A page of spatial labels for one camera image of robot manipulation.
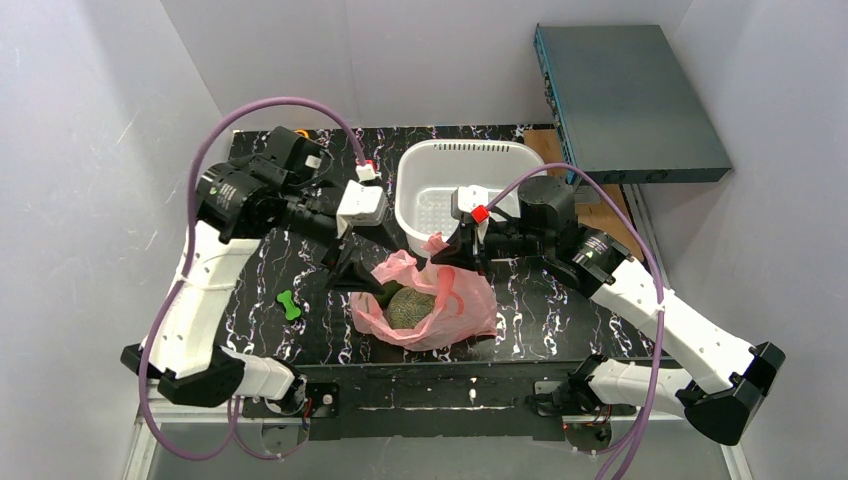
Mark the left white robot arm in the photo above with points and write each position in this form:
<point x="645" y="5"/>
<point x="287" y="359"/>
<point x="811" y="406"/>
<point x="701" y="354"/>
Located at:
<point x="240" y="201"/>

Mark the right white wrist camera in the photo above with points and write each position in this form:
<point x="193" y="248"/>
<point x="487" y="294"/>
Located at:
<point x="465" y="199"/>

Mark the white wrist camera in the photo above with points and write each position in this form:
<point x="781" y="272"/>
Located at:
<point x="465" y="199"/>
<point x="360" y="206"/>

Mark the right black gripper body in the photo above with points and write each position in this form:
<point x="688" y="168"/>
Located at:
<point x="474" y="245"/>

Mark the aluminium frame rail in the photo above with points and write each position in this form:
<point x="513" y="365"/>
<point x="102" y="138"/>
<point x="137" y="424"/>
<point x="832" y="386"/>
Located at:
<point x="593" y="438"/>

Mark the fake green avocado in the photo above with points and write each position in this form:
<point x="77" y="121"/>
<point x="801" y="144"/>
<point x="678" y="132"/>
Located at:
<point x="389" y="290"/>

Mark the pink plastic bag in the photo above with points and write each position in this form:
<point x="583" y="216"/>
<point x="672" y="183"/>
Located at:
<point x="465" y="305"/>

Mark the black marble mat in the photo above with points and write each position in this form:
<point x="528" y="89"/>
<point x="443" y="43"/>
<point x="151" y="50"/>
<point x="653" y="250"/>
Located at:
<point x="537" y="319"/>

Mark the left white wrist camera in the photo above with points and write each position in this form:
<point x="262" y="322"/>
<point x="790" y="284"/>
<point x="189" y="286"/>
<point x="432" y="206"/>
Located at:
<point x="360" y="206"/>

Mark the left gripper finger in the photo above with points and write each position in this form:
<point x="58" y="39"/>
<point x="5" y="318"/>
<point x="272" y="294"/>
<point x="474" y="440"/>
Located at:
<point x="350" y="275"/>
<point x="378" y="234"/>

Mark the green bone toy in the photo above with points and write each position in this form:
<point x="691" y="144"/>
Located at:
<point x="286" y="300"/>

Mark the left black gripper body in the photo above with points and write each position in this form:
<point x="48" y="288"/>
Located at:
<point x="341" y="250"/>

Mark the green fake melon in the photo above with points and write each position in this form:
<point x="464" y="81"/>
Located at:
<point x="408" y="307"/>

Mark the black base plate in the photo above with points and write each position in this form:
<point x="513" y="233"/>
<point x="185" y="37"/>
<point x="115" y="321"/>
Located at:
<point x="471" y="399"/>

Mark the white plastic basin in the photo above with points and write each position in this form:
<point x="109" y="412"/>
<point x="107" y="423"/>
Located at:
<point x="430" y="171"/>

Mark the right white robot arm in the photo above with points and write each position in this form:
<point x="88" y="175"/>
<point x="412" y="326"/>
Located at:
<point x="719" y="382"/>

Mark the grey metal box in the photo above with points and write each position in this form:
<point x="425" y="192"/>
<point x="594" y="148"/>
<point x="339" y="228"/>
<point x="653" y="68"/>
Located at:
<point x="623" y="108"/>

